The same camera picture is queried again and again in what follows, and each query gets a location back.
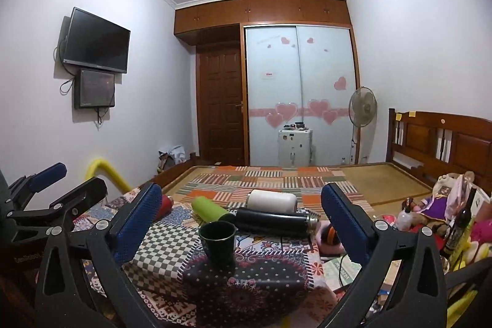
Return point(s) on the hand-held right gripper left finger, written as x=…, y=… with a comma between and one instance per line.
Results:
x=135, y=224

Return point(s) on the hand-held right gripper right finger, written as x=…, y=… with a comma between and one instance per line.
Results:
x=346, y=226

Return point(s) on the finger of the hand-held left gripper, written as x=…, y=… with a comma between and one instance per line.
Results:
x=46, y=174
x=82, y=193

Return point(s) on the dark green cup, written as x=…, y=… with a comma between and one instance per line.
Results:
x=217, y=243

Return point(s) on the orange headphones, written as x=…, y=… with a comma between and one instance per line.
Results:
x=329, y=237

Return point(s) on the yellow foam tube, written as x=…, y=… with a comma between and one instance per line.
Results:
x=109, y=172

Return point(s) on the red bottle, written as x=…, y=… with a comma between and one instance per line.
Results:
x=166, y=205

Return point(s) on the green printed booklet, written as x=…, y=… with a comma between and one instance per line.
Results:
x=340, y=272

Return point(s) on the bamboo bed mat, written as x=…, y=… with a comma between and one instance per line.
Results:
x=384, y=184

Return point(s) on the black thermos flask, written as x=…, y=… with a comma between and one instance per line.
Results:
x=275, y=221

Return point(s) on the green bottle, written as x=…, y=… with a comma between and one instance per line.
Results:
x=207, y=209

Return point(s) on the pile of bags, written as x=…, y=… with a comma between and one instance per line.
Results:
x=173, y=157

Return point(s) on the white bottle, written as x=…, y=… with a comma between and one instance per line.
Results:
x=272, y=199

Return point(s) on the doll in purple dress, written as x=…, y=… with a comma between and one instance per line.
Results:
x=430, y=211

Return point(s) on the small white cabinet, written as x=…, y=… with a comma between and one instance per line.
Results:
x=295, y=148

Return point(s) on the patchwork blanket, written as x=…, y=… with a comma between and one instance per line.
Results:
x=246, y=274

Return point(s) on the dark glass bottle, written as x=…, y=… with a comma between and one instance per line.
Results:
x=459, y=224

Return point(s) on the wooden bed headboard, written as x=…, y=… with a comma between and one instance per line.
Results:
x=430, y=143

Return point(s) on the standing fan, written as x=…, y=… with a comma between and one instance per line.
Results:
x=362, y=107

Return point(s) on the brown wooden door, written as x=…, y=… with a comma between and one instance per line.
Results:
x=221, y=105

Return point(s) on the wooden wardrobe with sliding doors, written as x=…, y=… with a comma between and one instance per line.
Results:
x=299, y=82

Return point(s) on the black wall speaker box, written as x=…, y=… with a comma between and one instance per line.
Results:
x=95, y=89

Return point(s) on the wall-mounted black television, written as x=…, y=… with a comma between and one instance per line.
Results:
x=96, y=40

